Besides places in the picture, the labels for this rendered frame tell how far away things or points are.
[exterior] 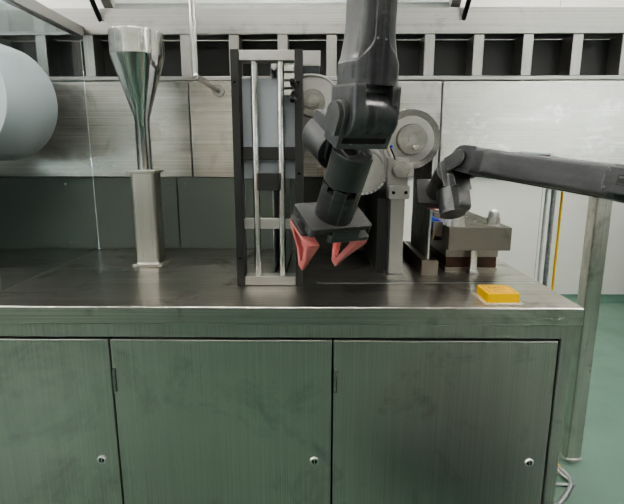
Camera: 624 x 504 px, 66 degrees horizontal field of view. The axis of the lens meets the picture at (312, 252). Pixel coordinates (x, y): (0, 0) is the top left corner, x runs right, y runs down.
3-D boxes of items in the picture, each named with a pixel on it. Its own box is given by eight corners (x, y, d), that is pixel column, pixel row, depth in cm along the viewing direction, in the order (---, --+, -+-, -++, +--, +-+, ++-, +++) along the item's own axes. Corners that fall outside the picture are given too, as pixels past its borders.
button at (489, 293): (486, 304, 102) (487, 293, 101) (476, 294, 109) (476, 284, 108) (519, 304, 102) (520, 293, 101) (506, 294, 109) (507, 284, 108)
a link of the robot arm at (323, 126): (342, 106, 56) (401, 109, 60) (304, 69, 64) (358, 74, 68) (318, 192, 63) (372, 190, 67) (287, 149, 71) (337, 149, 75)
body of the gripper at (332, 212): (291, 213, 71) (301, 170, 66) (349, 210, 75) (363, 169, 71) (308, 240, 67) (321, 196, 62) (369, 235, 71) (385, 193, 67)
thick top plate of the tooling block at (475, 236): (448, 250, 123) (449, 227, 122) (416, 227, 162) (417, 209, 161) (510, 250, 123) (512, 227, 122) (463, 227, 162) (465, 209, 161)
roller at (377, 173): (339, 192, 124) (340, 145, 122) (336, 186, 149) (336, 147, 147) (386, 193, 124) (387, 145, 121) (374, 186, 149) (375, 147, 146)
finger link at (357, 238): (298, 252, 77) (311, 205, 72) (336, 248, 81) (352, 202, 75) (315, 281, 73) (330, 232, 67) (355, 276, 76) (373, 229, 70)
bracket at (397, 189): (386, 280, 121) (390, 157, 115) (383, 274, 128) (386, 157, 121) (406, 280, 121) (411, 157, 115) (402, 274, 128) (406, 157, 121)
